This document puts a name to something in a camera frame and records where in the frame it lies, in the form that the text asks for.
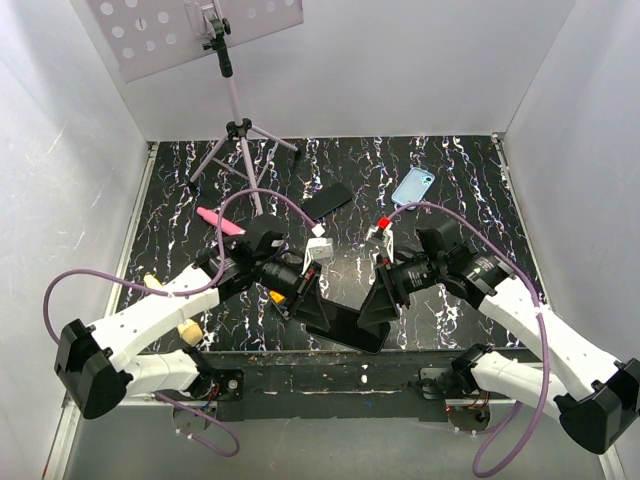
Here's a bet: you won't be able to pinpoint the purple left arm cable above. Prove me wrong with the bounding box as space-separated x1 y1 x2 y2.
42 188 326 457

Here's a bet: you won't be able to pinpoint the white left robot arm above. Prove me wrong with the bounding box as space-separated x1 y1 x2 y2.
54 215 311 419

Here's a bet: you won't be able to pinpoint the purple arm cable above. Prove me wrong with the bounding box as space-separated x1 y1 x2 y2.
42 188 326 457
387 202 551 477

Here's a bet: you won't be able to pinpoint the orange and blue toy blocks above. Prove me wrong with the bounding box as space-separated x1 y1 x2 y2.
269 290 286 306

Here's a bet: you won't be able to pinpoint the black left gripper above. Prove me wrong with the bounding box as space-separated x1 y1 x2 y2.
254 255 331 330

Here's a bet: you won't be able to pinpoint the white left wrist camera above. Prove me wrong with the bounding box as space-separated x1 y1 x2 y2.
302 237 334 272

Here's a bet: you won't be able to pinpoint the lilac music stand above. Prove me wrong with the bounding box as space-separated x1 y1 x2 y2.
85 1 304 215

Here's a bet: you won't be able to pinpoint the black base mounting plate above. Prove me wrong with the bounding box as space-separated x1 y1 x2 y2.
154 349 496 426

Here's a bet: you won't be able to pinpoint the light blue phone case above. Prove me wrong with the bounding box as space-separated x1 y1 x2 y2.
391 167 436 207

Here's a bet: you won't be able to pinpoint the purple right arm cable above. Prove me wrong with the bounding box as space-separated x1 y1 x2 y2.
387 202 551 477

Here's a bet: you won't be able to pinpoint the wooden handled tool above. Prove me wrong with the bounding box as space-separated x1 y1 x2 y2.
143 274 204 346

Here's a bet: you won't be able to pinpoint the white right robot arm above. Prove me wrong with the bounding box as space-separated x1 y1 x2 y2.
357 218 639 454

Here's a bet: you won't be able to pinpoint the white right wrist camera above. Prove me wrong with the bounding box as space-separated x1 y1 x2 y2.
366 217 395 263

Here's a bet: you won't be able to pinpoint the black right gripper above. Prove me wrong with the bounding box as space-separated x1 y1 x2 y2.
356 255 445 327

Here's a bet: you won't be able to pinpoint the pink cylindrical stick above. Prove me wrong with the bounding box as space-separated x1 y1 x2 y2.
196 207 245 236

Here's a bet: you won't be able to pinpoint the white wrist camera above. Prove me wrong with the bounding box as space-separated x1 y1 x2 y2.
366 217 395 263
302 237 334 272

